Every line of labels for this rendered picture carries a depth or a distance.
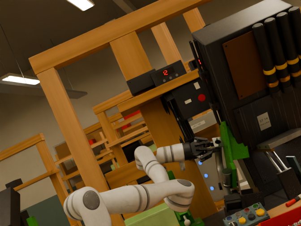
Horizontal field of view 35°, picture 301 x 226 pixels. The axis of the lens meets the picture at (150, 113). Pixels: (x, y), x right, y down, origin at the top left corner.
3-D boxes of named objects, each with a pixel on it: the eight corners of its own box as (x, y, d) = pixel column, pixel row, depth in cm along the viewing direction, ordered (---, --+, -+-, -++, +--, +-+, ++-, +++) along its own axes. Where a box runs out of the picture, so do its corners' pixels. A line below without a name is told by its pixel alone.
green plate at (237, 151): (252, 169, 187) (243, 118, 189) (231, 173, 187) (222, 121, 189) (246, 168, 199) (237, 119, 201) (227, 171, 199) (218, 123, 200)
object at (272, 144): (311, 133, 171) (307, 126, 172) (272, 152, 171) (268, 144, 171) (281, 137, 210) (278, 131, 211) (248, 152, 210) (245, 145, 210)
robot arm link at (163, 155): (173, 168, 198) (171, 151, 194) (137, 174, 198) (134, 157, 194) (171, 159, 205) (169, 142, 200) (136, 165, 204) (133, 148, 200)
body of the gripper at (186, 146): (182, 153, 193) (205, 149, 194) (179, 138, 200) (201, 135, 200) (183, 165, 198) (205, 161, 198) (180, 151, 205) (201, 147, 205)
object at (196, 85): (217, 104, 216) (204, 75, 218) (184, 119, 216) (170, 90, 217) (214, 106, 229) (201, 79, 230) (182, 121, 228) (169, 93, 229)
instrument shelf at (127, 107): (297, 32, 218) (293, 24, 219) (120, 113, 215) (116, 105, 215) (281, 45, 243) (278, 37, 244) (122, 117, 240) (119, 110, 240)
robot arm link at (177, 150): (182, 156, 207) (168, 158, 207) (180, 138, 200) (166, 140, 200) (186, 171, 201) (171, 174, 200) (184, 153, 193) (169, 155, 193)
